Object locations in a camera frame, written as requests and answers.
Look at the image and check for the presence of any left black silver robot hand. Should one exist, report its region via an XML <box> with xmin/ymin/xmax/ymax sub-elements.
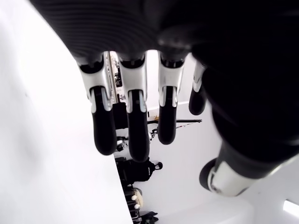
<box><xmin>29</xmin><ymin>0</ymin><xmax>299</xmax><ymax>197</ymax></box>

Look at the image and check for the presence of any black tripod pole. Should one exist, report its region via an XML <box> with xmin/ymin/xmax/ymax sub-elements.
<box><xmin>146</xmin><ymin>115</ymin><xmax>203</xmax><ymax>128</ymax></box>

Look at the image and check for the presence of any black tall column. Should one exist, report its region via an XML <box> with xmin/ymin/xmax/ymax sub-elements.
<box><xmin>113</xmin><ymin>102</ymin><xmax>128</xmax><ymax>130</ymax></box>

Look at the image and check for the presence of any silver humanoid robot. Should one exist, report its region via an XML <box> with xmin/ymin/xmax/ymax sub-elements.
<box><xmin>115</xmin><ymin>136</ymin><xmax>129</xmax><ymax>152</ymax></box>

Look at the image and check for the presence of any beige plush toy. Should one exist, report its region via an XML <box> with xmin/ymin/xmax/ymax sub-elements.
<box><xmin>130</xmin><ymin>186</ymin><xmax>143</xmax><ymax>210</ymax></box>

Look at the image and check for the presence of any black chair row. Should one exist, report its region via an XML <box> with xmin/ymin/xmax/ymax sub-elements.
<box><xmin>125</xmin><ymin>184</ymin><xmax>142</xmax><ymax>224</ymax></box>

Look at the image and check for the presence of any ceiling light panel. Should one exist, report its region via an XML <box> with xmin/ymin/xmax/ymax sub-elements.
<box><xmin>283</xmin><ymin>200</ymin><xmax>299</xmax><ymax>217</ymax></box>

